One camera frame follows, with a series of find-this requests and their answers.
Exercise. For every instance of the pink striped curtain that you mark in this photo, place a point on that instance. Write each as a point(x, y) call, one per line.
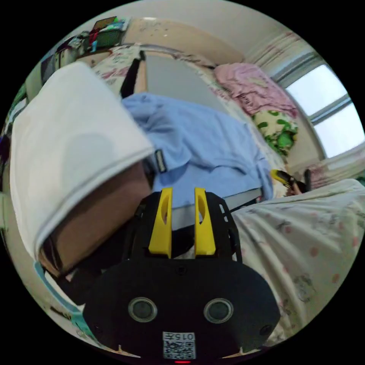
point(282, 47)

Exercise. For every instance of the window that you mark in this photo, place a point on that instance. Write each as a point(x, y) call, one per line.
point(315, 88)

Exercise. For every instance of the green leaf printed pillow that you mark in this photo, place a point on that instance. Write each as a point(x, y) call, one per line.
point(273, 127)

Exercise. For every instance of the bed with floral printed sheet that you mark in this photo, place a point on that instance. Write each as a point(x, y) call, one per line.
point(285, 242)

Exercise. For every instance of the grey flat folding board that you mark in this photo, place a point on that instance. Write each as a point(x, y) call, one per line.
point(171, 77)

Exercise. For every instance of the pink rolled blanket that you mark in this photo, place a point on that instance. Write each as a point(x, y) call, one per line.
point(251, 85)

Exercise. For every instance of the cluttered shelf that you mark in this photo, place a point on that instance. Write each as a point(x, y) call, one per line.
point(105, 37)

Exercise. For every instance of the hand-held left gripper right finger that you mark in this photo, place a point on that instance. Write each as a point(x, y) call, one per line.
point(204, 231)

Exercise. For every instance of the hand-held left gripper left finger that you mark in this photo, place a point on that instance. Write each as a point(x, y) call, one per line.
point(160, 228)

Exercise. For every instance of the person's right hand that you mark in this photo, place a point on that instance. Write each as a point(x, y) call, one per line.
point(297, 190)

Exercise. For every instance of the light blue long sleeve shirt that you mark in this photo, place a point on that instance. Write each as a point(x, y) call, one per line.
point(199, 142)

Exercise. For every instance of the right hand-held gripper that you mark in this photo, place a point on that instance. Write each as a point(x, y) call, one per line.
point(293, 182)

